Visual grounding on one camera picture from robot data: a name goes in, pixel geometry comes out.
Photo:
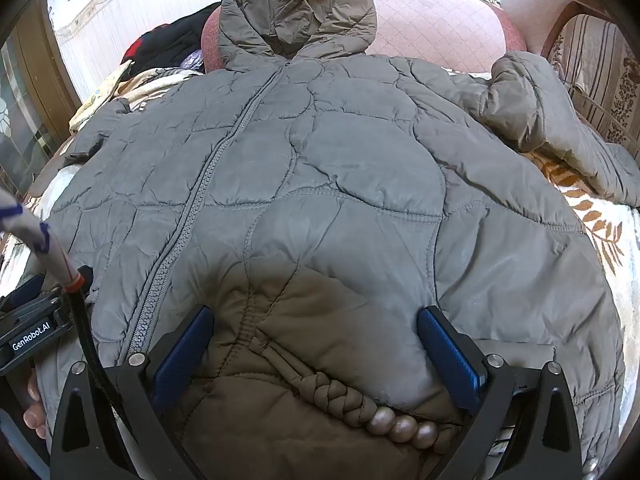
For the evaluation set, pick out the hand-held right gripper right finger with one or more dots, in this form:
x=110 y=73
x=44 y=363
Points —
x=450 y=360

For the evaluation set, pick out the pale yellow cloth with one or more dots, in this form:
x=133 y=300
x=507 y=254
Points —
x=100 y=95

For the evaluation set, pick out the wooden door with glass pane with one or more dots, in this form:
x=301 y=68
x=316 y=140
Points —
x=30 y=110

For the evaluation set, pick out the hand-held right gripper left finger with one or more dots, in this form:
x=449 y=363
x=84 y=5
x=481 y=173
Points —
x=182 y=355

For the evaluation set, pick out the pink bolster pillow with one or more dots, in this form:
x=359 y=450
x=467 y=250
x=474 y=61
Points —
x=430 y=25

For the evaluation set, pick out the pink upholstered sofa backrest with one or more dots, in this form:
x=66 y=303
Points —
x=530 y=15

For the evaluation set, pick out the striped floral sofa cushion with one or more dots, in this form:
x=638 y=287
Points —
x=595 y=60

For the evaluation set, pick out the pale purple cloth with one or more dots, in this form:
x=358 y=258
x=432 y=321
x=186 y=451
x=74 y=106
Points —
x=192 y=60

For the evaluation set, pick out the leaf print blanket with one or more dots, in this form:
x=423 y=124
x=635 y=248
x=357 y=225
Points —
x=600 y=225

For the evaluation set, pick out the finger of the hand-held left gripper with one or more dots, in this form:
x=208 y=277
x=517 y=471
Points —
x=22 y=287

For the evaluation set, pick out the black and red clothes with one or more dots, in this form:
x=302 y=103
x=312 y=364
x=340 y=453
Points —
x=170 y=35

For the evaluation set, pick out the person's left hand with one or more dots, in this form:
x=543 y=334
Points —
x=34 y=416

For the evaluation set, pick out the grey quilted hooded jacket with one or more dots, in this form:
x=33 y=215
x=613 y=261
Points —
x=325 y=160

